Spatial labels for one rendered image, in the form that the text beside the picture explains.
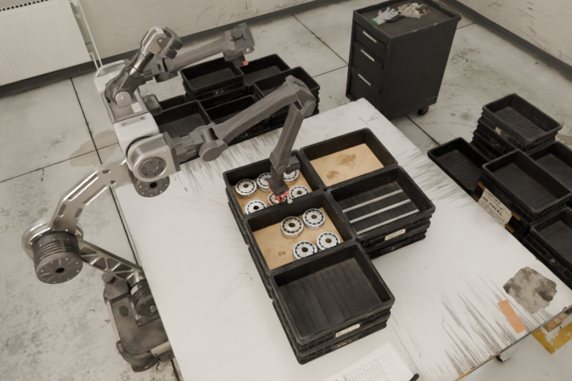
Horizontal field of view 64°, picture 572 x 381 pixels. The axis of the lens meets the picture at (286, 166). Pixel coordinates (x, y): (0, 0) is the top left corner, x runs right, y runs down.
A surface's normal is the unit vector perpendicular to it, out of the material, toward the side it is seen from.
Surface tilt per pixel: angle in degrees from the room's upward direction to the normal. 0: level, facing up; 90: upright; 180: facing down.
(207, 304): 0
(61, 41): 90
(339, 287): 0
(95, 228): 0
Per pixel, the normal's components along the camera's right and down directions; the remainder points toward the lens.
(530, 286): -0.03, -0.70
